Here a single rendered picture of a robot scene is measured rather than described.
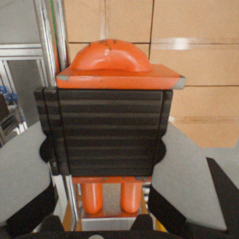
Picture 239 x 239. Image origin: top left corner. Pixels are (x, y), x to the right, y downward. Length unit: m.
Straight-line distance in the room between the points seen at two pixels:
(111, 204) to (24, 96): 1.23
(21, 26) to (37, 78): 0.40
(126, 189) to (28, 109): 1.28
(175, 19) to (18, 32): 1.09
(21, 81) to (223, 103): 1.28
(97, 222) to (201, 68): 0.85
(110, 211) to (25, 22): 1.41
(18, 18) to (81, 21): 0.75
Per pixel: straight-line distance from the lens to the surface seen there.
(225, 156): 2.17
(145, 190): 1.31
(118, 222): 0.19
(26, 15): 1.48
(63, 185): 1.20
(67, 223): 0.91
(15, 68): 1.33
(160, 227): 1.70
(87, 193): 0.17
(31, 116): 1.42
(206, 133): 1.11
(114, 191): 0.21
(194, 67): 0.92
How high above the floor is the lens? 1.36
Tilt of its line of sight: 63 degrees down
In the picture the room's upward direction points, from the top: 175 degrees clockwise
